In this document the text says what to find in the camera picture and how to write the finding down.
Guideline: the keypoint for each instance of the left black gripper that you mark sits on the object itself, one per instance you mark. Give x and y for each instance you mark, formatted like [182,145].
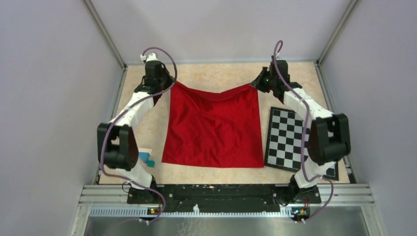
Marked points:
[164,71]

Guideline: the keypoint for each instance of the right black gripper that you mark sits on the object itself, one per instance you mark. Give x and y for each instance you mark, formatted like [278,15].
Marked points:
[257,83]

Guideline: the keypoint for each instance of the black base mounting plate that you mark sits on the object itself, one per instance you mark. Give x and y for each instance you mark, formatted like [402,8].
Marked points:
[222,198]

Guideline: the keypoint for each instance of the aluminium front rail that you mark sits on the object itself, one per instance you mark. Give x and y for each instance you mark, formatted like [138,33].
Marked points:
[111,200]

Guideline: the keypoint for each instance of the teal cube block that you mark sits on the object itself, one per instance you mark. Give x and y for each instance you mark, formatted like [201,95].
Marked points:
[151,163]

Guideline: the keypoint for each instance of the black white checkerboard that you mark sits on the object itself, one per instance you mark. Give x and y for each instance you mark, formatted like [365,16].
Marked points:
[283,147]

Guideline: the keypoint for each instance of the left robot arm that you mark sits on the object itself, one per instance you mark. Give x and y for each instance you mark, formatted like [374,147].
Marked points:
[118,153]

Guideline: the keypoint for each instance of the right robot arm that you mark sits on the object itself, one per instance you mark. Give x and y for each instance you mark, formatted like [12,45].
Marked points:
[325,136]

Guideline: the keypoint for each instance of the red cloth napkin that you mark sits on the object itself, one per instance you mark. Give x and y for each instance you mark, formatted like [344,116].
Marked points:
[217,130]

